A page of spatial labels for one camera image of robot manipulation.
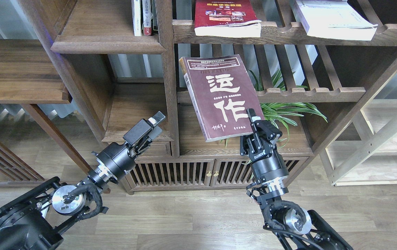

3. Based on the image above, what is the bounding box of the slatted cabinet door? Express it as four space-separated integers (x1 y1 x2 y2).
124 159 214 192
211 158 308 188

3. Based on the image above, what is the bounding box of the small wooden drawer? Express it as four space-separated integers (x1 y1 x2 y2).
140 141 171 157

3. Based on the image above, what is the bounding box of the right slatted cabinet door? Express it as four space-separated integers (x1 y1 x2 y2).
211 158 308 188

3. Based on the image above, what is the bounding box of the left slatted cabinet door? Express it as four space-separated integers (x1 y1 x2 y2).
124 159 214 192

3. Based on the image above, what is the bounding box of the red spine upright book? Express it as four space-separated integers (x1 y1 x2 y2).
141 0 153 36

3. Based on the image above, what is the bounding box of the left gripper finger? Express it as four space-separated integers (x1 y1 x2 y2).
148 111 166 126

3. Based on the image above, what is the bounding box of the dark wooden side table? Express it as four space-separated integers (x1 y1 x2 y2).
0 39 91 173

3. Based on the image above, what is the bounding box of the red book on shelf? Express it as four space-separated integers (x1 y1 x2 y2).
194 0 261 38

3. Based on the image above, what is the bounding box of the dark wooden bookshelf cabinet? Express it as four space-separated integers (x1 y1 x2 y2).
19 0 397 193

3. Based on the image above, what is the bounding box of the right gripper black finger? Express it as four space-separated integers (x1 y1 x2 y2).
247 109 262 134

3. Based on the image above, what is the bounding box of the white upright book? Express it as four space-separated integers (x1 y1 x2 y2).
131 0 142 36

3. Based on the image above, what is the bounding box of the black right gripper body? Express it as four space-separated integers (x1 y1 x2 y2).
240 120 289 190

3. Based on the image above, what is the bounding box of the light wooden shelf rack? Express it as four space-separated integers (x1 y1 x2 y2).
320 73 397 186

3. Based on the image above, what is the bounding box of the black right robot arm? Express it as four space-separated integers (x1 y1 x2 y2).
240 109 352 250

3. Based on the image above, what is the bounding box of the white lavender book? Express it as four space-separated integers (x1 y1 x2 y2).
292 0 378 41

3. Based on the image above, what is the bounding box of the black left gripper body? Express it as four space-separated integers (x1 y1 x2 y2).
91 119 162 184

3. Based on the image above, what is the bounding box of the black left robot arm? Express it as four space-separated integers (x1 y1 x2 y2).
0 112 165 250

